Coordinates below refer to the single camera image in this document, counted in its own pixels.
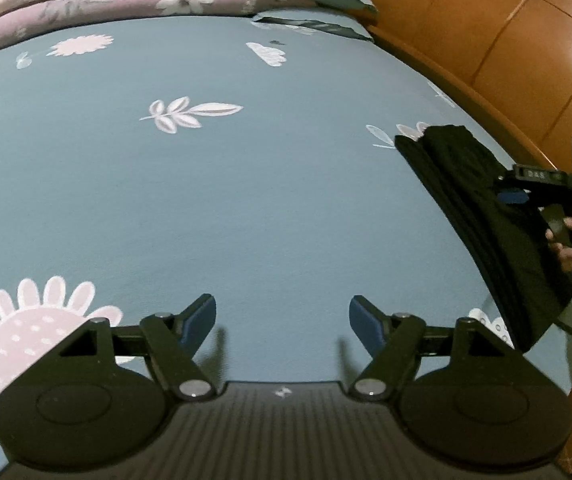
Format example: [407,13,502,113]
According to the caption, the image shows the wooden bed frame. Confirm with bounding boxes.
[316,0,572,480]

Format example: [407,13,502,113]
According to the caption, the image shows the black drawstring pants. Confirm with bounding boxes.
[394,124,572,353]

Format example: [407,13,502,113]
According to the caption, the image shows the purple floral quilt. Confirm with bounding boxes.
[0,0,317,58]

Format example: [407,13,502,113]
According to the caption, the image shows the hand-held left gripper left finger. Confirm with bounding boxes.
[58,294,218,403]

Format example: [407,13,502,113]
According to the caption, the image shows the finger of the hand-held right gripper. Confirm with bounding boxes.
[496,187,542,208]

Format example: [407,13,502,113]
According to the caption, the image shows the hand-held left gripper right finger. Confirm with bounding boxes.
[348,295,517,403]

